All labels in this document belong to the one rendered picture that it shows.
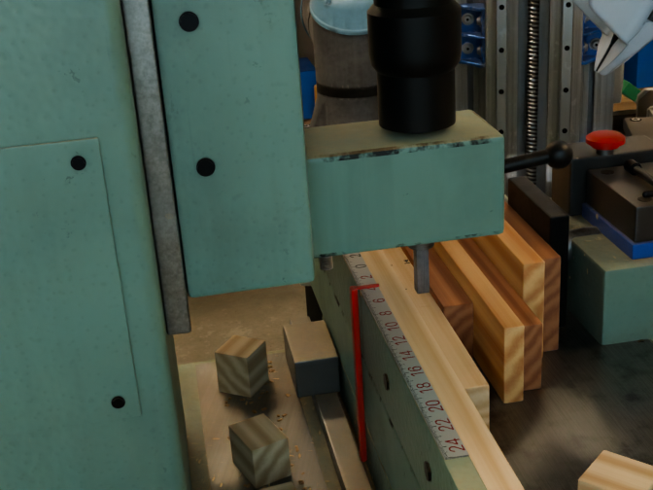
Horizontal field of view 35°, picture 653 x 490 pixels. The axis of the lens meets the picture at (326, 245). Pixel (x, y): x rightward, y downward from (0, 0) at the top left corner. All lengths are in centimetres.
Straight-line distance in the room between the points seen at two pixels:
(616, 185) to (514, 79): 74
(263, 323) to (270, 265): 216
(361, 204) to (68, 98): 21
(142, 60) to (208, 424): 39
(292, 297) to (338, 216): 225
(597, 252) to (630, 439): 16
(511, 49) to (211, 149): 95
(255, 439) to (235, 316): 205
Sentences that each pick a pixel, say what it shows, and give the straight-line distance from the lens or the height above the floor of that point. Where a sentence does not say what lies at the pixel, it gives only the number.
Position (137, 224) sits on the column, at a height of 107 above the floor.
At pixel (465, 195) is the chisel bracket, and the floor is 103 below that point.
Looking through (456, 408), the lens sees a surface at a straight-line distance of 60.
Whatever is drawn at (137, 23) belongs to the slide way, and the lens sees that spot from 57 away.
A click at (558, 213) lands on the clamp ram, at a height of 100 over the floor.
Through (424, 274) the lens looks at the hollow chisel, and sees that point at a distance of 72.
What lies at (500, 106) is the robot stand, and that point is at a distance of 151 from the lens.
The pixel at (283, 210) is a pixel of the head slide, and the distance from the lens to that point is 61.
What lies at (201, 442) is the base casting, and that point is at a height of 80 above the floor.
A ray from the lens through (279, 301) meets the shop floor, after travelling 289.
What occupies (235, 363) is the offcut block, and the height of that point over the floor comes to 83.
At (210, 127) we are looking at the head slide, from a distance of 59.
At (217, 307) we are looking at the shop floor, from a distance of 290.
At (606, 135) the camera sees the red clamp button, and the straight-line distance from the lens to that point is 82.
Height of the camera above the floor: 127
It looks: 23 degrees down
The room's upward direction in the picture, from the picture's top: 4 degrees counter-clockwise
